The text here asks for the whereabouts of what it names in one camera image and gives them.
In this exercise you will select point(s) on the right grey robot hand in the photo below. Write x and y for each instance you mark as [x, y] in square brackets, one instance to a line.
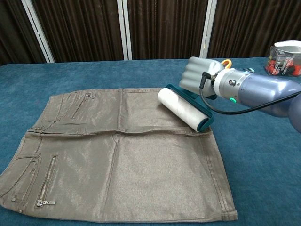
[197, 75]

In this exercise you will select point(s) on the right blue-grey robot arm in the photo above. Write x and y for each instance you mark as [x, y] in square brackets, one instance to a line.
[258, 87]

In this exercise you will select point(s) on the brown shiny skirt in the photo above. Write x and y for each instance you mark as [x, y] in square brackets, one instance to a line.
[141, 164]

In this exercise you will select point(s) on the dark folding screen white frames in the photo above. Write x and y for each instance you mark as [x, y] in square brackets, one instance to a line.
[164, 28]

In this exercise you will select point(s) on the clear box with red contents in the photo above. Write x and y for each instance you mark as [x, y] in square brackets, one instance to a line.
[282, 66]

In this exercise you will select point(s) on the white computer mouse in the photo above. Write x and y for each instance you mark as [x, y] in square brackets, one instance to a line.
[289, 46]

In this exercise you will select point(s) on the blue felt table cloth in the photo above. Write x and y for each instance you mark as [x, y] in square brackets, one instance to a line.
[258, 164]

